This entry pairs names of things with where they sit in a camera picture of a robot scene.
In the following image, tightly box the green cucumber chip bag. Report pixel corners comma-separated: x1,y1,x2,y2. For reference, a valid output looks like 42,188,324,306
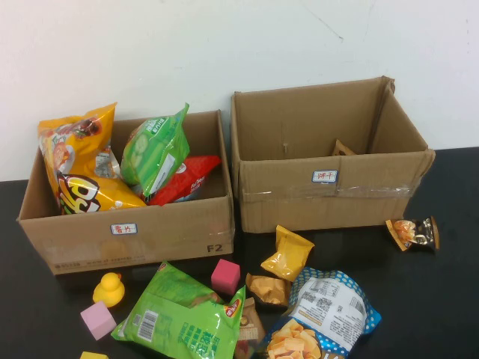
119,102,191,198

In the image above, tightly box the magenta foam cube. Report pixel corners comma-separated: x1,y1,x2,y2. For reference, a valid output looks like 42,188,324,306
210,259,241,296

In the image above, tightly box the blue polka-dot chip bag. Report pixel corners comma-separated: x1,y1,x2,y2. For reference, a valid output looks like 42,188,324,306
257,266,382,359

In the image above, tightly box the small yellow snack pack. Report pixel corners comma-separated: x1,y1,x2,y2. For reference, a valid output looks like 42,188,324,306
260,224,315,282

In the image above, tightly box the brown biscuit snack pack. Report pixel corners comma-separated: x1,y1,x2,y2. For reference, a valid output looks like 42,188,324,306
234,297,266,359

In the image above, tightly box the cardboard box with F2 print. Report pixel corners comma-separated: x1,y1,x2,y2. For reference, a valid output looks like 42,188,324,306
16,109,236,276

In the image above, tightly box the orange bag black-red logo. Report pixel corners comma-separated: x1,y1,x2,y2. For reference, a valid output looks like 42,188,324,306
55,171,147,216

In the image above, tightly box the large green chip bag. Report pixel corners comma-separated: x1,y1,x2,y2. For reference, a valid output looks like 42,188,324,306
111,260,247,359

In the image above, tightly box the red snack bag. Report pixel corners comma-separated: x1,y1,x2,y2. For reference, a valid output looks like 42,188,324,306
147,155,222,206

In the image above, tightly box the taped cardboard box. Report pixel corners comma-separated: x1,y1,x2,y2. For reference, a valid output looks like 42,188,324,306
230,76,436,233

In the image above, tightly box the yellow rubber duck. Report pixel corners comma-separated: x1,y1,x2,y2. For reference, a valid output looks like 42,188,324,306
92,271,126,308

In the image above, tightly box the small black-orange snack pack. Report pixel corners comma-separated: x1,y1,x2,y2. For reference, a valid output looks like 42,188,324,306
385,215,441,252

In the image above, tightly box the crumpled orange-brown snack pack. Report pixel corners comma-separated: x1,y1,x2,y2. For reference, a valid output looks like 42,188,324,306
245,273,292,308

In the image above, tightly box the light pink foam cube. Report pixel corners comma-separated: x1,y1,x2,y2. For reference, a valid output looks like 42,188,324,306
79,301,118,341

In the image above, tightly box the small brown snack pack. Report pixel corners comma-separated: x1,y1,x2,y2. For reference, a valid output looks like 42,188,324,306
331,138,366,156

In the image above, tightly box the orange chip bag cartoon chef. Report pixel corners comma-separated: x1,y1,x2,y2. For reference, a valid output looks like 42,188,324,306
37,102,121,210

